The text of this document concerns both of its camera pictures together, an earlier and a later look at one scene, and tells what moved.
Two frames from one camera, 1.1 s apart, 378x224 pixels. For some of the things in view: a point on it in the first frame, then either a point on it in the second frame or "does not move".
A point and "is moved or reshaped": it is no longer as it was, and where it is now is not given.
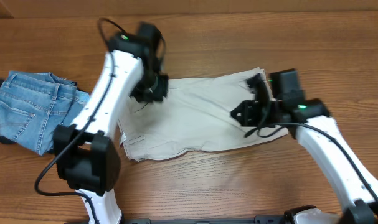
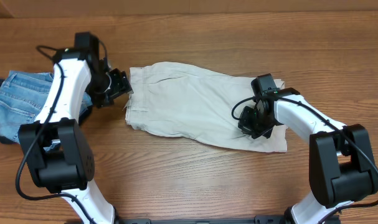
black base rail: x=262 y=219 does not move
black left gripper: x=159 y=94 → x=124 y=86
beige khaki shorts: x=194 y=111 is moved or reshaped
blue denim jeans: x=28 y=106 does not move
